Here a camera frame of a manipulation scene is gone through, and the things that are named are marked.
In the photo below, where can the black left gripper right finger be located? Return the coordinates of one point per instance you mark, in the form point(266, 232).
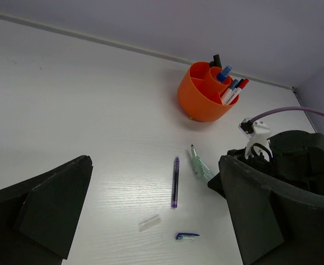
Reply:
point(274, 222)

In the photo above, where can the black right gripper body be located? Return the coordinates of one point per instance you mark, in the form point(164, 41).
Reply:
point(295, 157)

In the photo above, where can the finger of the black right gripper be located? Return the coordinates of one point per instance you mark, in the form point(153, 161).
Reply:
point(215, 184)

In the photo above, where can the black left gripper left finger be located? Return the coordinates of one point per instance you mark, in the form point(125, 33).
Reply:
point(39, 216)

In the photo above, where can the black-capped white marker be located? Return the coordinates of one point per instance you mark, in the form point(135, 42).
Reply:
point(234, 91)

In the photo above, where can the red-capped white marker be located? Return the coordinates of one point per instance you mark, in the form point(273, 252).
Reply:
point(239, 89)

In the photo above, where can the blue-capped white marker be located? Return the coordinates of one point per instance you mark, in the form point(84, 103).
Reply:
point(228, 92)

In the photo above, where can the pink highlighter black body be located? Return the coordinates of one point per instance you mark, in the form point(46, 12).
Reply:
point(216, 62)

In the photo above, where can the green translucent utility knife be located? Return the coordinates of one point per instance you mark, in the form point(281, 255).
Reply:
point(201, 170)

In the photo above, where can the purple gel pen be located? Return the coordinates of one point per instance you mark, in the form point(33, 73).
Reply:
point(174, 196)

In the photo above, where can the blue pen cap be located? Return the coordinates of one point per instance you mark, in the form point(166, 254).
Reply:
point(186, 236)

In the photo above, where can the clear plastic pen cap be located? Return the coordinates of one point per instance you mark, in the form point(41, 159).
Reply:
point(149, 222)

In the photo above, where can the orange round organizer container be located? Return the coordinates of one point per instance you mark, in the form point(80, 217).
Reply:
point(199, 93)

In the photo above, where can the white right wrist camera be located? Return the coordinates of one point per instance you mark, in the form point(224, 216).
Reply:
point(256, 132)

